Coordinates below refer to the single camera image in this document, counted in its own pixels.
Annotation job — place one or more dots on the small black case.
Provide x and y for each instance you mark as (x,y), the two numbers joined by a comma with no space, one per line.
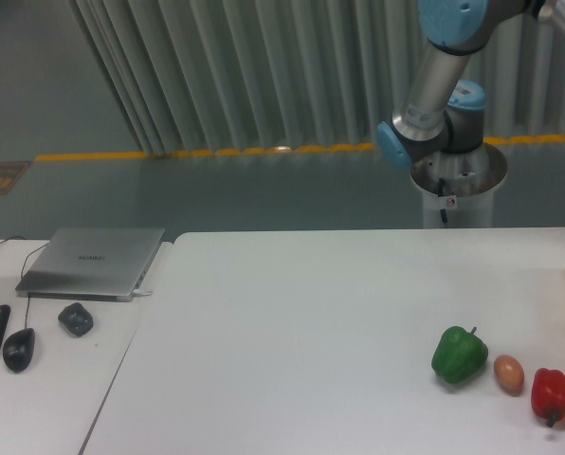
(76,319)

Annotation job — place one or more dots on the silver closed laptop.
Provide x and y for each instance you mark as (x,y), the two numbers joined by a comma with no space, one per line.
(90,263)

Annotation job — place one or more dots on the green bell pepper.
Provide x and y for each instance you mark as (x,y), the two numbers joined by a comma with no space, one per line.
(459,355)

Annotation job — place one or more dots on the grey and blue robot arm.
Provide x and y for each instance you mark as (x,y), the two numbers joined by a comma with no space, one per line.
(443,113)

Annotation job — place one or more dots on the red bell pepper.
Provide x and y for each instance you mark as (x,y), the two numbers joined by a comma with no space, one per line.
(548,396)

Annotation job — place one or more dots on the brown egg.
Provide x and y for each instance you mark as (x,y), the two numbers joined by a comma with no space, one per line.
(509,374)

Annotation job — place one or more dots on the black computer mouse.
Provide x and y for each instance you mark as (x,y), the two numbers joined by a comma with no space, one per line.
(18,350)

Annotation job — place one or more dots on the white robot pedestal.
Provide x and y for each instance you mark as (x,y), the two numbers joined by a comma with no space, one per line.
(458,190)

